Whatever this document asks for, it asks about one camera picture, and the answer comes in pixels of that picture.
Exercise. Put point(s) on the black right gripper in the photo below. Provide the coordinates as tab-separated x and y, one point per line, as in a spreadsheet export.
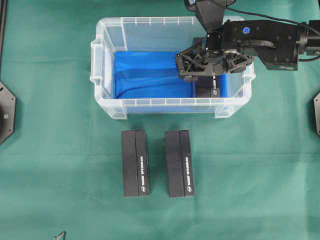
274	43

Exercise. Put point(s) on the black box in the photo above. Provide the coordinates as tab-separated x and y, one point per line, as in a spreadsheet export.
135	164
179	164
207	88

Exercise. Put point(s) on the clear plastic storage case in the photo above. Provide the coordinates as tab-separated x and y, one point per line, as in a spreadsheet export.
158	34

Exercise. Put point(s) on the green table cloth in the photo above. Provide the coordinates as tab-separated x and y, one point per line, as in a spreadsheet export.
256	174

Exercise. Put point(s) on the small metal hex key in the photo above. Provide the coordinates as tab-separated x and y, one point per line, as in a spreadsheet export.
61	236

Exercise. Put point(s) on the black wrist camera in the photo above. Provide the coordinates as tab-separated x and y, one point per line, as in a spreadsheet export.
207	13

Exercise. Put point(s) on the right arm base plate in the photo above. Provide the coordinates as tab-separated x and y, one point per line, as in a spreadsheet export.
316	102

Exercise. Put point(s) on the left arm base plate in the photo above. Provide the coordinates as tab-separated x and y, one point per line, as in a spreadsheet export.
7	112

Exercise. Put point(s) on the black table edge rail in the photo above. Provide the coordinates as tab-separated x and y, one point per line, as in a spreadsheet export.
3	13

